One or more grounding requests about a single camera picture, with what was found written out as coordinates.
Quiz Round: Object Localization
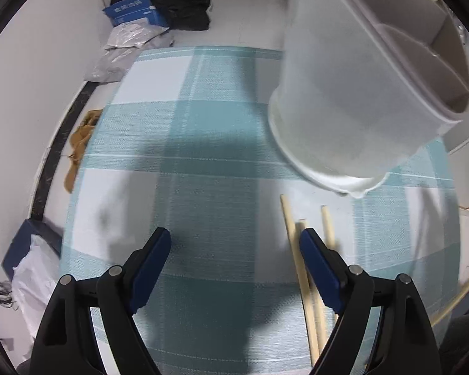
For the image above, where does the teal checked tablecloth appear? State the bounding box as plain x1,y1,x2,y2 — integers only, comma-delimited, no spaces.
58,46,464,375

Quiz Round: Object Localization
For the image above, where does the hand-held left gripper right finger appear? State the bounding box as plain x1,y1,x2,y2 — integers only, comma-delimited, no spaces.
299,228,443,375

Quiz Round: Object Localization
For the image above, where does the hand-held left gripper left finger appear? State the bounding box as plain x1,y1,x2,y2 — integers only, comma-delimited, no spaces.
29,227,173,375

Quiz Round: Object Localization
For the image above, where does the small grey parcel bag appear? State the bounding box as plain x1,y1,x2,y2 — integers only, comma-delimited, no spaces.
105,23,170,51

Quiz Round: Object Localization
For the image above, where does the white plastic bag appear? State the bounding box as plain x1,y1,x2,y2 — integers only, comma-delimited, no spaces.
12,234,62,338

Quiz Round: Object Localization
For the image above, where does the large grey parcel bag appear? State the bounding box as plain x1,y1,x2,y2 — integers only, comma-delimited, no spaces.
85,45,142,83

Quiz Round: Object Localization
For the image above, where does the beige hose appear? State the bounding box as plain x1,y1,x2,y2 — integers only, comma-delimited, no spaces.
430,262,469,327

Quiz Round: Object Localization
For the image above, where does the black cable bundle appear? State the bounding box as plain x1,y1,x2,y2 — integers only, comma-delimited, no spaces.
0,280,17,310

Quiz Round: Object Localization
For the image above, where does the blue cardboard envelope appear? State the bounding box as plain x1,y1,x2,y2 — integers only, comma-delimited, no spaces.
103,0,169,28

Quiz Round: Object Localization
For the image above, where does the white utensil holder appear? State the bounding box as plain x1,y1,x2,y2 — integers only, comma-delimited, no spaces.
268,0,469,198

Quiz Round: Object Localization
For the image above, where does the dark blue box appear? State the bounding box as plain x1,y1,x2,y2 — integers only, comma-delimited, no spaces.
2,219,63,282

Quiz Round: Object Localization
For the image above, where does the black jacket pile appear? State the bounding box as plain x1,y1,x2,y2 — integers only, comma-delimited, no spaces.
110,0,212,31

